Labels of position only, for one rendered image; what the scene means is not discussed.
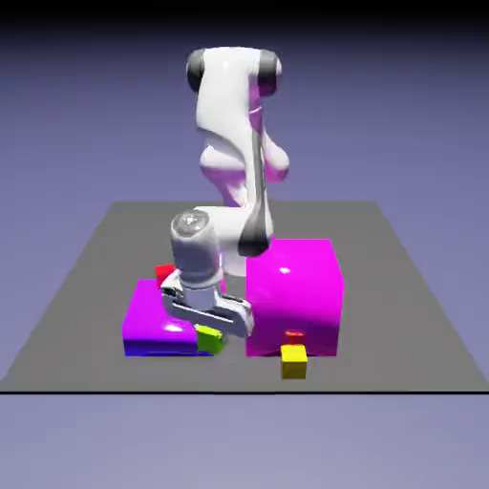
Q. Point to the small red cube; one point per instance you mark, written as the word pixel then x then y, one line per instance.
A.
pixel 164 272

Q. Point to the small green cube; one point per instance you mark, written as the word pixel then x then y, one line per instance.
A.
pixel 209 340

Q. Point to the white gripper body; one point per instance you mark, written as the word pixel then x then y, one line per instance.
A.
pixel 214 314

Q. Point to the large purple box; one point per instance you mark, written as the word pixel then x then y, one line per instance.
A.
pixel 153 321

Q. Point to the small yellow cube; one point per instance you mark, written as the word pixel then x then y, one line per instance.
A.
pixel 293 361

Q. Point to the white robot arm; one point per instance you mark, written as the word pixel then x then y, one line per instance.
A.
pixel 225 114

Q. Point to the large magenta box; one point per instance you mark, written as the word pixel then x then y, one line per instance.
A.
pixel 294 294

